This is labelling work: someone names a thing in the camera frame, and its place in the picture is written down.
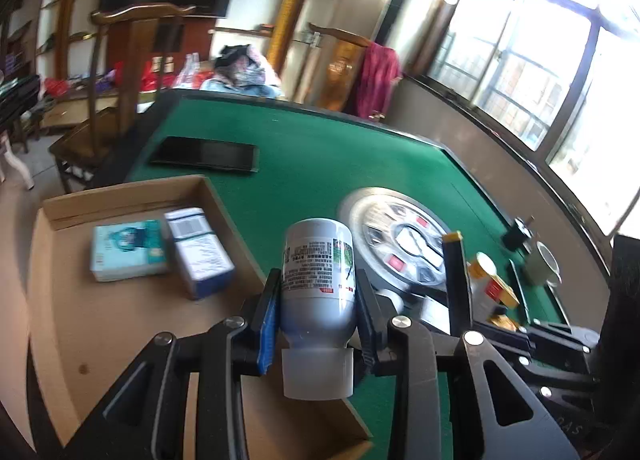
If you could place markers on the round silver table control panel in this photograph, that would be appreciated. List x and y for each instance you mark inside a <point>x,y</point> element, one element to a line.
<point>380,225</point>

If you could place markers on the cream oval case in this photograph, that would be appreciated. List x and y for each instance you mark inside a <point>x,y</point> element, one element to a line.
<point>511,296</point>

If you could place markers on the pale green mug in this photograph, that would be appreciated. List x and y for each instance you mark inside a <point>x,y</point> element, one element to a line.
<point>537,267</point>

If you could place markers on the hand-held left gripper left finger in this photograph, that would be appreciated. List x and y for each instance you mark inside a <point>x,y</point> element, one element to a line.
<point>270,330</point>

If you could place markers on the large window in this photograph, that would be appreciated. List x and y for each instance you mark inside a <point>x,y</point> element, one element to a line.
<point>550,65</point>

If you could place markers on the clear plastic bag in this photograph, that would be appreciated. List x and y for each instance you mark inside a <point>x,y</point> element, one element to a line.
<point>187,72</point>

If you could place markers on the pile of clothes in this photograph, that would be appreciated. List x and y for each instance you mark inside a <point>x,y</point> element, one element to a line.
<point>245,72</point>

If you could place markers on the teal and white carton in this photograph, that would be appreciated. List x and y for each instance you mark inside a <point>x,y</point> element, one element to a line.
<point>127,250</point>

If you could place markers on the dark red cloth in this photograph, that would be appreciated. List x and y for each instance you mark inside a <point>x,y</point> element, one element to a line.
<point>377,80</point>

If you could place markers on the carved wooden chair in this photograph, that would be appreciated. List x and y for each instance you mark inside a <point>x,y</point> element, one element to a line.
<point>342,70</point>

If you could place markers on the white plastic medicine bottle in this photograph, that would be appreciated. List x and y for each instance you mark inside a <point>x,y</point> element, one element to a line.
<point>315,300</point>

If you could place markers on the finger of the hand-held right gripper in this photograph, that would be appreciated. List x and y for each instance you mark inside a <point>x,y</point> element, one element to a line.
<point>505,340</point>
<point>565,335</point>

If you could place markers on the blue and white medicine carton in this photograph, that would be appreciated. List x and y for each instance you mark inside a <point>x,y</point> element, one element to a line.
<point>200,255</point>

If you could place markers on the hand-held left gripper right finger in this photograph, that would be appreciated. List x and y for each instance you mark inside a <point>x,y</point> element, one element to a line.
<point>367,330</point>

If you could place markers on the small black motor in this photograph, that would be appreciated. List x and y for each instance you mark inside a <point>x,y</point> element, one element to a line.
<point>515,235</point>

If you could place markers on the brown cardboard box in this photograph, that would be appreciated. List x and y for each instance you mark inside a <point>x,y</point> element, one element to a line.
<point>125,330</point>

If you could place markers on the red tube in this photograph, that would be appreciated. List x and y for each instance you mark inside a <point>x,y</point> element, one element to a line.
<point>492,289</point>

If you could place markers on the yellow round jar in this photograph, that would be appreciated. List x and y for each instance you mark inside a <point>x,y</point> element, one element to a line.
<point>482,267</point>

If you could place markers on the black smartphone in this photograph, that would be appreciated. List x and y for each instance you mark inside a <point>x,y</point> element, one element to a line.
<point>205,154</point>

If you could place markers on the brown wooden armchair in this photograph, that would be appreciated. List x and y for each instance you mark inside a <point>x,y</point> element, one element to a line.
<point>130,90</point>

